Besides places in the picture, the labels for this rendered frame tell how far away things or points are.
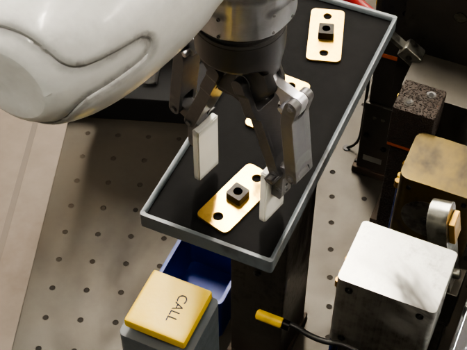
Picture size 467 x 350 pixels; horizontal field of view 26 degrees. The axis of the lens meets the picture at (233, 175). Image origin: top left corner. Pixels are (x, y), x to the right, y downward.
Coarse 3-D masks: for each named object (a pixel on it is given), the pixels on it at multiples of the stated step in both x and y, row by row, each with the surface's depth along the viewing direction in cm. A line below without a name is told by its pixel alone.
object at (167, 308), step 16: (160, 272) 93; (144, 288) 92; (160, 288) 92; (176, 288) 92; (192, 288) 92; (144, 304) 91; (160, 304) 91; (176, 304) 91; (192, 304) 91; (128, 320) 90; (144, 320) 90; (160, 320) 90; (176, 320) 90; (192, 320) 90; (160, 336) 89; (176, 336) 89
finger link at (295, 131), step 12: (312, 96) 82; (288, 108) 81; (300, 108) 82; (288, 120) 83; (300, 120) 84; (288, 132) 84; (300, 132) 85; (288, 144) 85; (300, 144) 86; (288, 156) 86; (300, 156) 86; (288, 168) 87; (300, 168) 87; (288, 180) 88
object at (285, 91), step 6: (276, 78) 82; (282, 78) 82; (282, 84) 82; (288, 84) 82; (282, 90) 82; (288, 90) 82; (294, 90) 82; (282, 96) 82; (288, 96) 82; (294, 96) 82; (300, 96) 82; (282, 102) 83; (300, 102) 82; (306, 102) 82; (282, 108) 82
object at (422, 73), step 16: (416, 64) 121; (432, 64) 121; (448, 64) 121; (416, 80) 120; (432, 80) 120; (448, 80) 120; (464, 80) 120; (448, 96) 118; (464, 96) 118; (448, 112) 118; (464, 112) 117; (448, 128) 120; (464, 128) 120; (464, 144) 122
